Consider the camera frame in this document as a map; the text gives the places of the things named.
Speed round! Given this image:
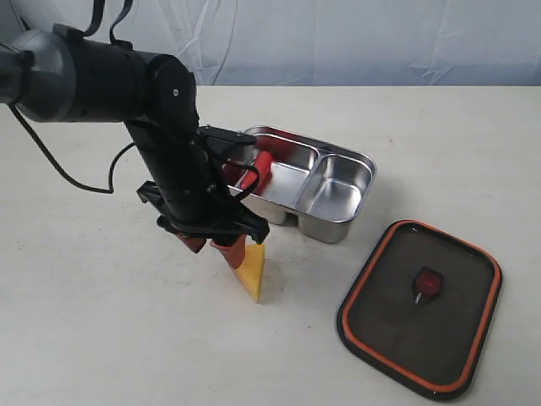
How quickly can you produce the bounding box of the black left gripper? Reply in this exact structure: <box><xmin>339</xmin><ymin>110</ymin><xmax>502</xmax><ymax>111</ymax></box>
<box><xmin>136</xmin><ymin>140</ymin><xmax>270</xmax><ymax>270</ymax></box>

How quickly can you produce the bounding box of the yellow toy cheese wedge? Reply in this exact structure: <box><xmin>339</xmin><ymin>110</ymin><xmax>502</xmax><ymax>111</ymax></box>
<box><xmin>233</xmin><ymin>244</ymin><xmax>265</xmax><ymax>303</ymax></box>

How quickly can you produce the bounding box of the red toy sausage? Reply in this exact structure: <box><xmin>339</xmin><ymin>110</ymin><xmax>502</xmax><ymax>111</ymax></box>
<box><xmin>222</xmin><ymin>151</ymin><xmax>274</xmax><ymax>194</ymax></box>

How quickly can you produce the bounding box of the dark transparent lunch box lid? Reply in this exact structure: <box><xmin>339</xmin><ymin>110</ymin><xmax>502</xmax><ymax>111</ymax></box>
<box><xmin>336</xmin><ymin>220</ymin><xmax>503</xmax><ymax>401</ymax></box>

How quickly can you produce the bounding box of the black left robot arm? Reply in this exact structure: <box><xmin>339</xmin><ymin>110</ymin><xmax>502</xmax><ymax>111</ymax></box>
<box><xmin>1</xmin><ymin>25</ymin><xmax>269</xmax><ymax>270</ymax></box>

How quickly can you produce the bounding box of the stainless steel lunch box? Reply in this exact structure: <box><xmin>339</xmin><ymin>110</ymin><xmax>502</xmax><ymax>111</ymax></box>
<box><xmin>218</xmin><ymin>125</ymin><xmax>377</xmax><ymax>244</ymax></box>

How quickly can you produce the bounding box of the grey-blue backdrop cloth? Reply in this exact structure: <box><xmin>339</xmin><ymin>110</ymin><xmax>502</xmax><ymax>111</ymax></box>
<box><xmin>0</xmin><ymin>0</ymin><xmax>541</xmax><ymax>87</ymax></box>

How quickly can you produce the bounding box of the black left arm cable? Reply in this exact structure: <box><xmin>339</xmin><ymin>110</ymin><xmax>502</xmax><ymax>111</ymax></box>
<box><xmin>8</xmin><ymin>103</ymin><xmax>136</xmax><ymax>195</ymax></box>

